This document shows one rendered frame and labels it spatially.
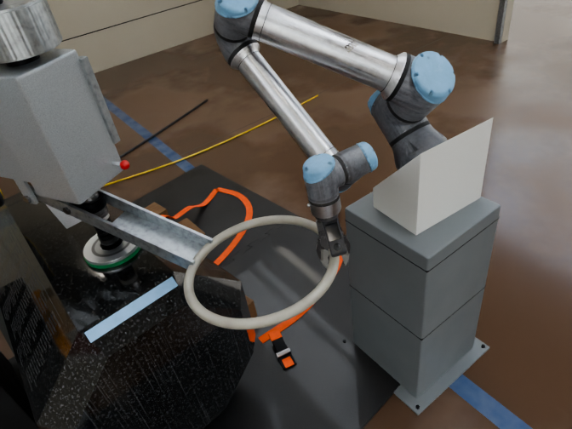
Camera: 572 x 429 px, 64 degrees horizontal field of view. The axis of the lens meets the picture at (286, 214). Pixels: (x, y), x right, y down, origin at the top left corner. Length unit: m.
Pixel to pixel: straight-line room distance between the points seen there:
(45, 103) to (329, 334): 1.64
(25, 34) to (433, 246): 1.33
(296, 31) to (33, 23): 0.69
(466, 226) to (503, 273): 1.11
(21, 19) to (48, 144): 0.33
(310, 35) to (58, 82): 0.73
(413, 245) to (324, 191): 0.46
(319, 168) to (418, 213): 0.47
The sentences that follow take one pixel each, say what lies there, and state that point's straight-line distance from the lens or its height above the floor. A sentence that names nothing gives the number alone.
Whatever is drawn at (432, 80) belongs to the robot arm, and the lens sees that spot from 1.44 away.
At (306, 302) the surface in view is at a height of 0.98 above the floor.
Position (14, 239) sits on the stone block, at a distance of 2.25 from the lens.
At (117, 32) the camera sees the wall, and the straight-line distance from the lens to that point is 6.98.
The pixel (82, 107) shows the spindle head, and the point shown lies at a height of 1.41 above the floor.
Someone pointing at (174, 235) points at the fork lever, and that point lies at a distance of 1.63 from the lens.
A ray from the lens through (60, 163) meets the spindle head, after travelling 1.50.
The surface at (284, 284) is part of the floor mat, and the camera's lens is 2.64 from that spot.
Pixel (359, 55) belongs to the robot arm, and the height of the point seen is 1.44.
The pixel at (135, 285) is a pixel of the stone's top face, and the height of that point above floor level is 0.85.
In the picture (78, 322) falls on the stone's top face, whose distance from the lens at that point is 1.63.
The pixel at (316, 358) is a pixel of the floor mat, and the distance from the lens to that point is 2.31.
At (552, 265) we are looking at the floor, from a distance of 2.89.
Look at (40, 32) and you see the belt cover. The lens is 1.43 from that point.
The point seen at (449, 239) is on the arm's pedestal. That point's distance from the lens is 1.63.
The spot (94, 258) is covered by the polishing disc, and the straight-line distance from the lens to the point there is 1.80.
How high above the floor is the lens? 1.92
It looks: 37 degrees down
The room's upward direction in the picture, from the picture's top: 9 degrees counter-clockwise
